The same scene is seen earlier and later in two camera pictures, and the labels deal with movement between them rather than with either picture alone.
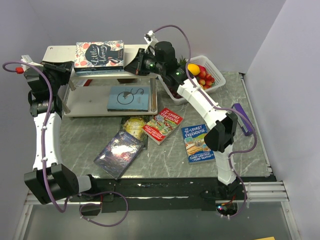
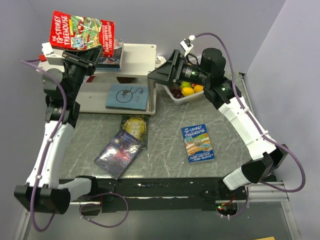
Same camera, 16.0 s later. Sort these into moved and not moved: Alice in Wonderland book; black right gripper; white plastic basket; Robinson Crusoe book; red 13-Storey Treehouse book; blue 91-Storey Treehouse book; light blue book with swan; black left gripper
Moved: black right gripper; white plastic basket; black left gripper; red 13-Storey Treehouse book
Not moved: Alice in Wonderland book; blue 91-Storey Treehouse book; Robinson Crusoe book; light blue book with swan
